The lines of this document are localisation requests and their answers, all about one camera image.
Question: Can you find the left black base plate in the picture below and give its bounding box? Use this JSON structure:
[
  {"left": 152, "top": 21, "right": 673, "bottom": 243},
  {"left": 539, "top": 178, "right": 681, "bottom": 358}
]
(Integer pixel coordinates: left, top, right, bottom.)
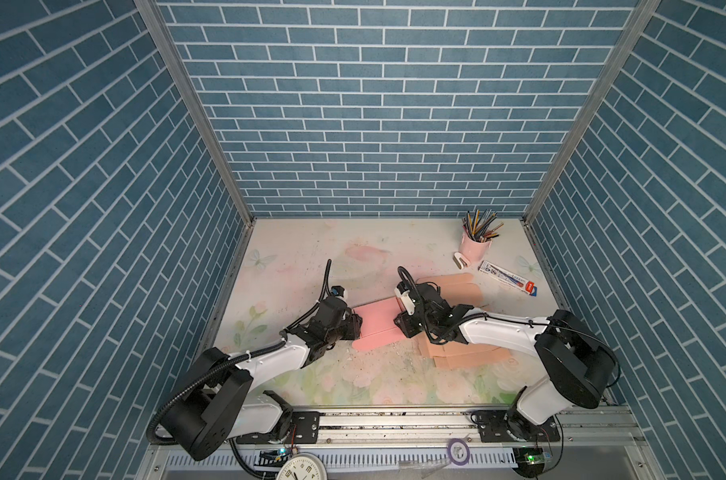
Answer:
[{"left": 263, "top": 411, "right": 321, "bottom": 445}]

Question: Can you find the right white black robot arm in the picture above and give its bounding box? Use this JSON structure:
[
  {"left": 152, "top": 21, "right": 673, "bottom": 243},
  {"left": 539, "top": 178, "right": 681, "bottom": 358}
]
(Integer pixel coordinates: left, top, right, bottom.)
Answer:
[{"left": 394, "top": 281, "right": 619, "bottom": 441}]

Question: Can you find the aluminium mounting rail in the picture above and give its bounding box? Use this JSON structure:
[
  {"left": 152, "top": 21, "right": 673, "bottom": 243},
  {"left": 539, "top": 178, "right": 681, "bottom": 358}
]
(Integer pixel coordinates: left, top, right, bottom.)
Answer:
[{"left": 233, "top": 405, "right": 646, "bottom": 448}]

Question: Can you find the coloured pencils bundle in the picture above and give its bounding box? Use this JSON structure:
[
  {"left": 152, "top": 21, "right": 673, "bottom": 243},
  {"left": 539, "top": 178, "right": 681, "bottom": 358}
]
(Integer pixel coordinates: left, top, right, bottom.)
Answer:
[{"left": 462, "top": 210, "right": 504, "bottom": 243}]

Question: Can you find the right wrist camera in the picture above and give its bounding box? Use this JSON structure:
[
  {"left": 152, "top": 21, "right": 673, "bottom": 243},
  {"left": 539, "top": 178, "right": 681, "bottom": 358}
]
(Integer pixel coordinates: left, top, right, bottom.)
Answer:
[{"left": 395, "top": 283, "right": 416, "bottom": 315}]

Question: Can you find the white round clock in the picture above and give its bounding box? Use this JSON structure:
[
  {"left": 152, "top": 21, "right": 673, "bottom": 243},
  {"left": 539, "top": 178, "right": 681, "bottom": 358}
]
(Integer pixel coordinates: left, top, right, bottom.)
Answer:
[{"left": 276, "top": 453, "right": 328, "bottom": 480}]

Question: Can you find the orange paper box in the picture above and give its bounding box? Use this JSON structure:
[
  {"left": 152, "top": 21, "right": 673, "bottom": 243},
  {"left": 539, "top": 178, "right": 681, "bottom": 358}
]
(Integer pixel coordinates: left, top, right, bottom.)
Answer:
[{"left": 416, "top": 273, "right": 512, "bottom": 370}]

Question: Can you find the white toothpaste tube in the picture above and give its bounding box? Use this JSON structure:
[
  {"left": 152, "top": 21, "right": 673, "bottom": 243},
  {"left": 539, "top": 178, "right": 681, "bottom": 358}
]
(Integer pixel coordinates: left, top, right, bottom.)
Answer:
[{"left": 478, "top": 260, "right": 538, "bottom": 297}]

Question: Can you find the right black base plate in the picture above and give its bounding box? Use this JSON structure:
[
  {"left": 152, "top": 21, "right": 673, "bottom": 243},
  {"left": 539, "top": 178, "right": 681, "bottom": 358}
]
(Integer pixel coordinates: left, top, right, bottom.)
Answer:
[{"left": 469, "top": 409, "right": 562, "bottom": 443}]

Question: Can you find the pink paper box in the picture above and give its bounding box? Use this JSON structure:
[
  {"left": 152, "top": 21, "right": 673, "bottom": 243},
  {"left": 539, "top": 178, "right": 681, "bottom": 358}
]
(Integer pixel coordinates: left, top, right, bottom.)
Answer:
[{"left": 352, "top": 297, "right": 406, "bottom": 352}]

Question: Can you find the pink pencil cup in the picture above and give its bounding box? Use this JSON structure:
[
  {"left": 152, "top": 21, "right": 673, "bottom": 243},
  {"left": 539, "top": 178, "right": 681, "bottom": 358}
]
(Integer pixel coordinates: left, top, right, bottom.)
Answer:
[{"left": 458, "top": 232, "right": 493, "bottom": 264}]

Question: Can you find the purple tape roll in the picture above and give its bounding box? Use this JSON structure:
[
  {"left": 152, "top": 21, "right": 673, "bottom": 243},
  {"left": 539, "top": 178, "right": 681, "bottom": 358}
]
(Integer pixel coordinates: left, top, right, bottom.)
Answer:
[{"left": 447, "top": 438, "right": 471, "bottom": 466}]

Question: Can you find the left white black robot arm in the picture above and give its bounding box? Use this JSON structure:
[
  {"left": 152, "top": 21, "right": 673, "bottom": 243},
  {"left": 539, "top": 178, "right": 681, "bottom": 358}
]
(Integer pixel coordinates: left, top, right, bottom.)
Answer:
[{"left": 145, "top": 296, "right": 363, "bottom": 460}]

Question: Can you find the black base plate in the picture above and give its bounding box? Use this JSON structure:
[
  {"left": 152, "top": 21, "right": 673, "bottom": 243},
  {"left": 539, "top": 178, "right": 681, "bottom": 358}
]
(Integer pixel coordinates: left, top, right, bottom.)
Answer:
[
  {"left": 263, "top": 411, "right": 321, "bottom": 445},
  {"left": 469, "top": 409, "right": 562, "bottom": 443}
]

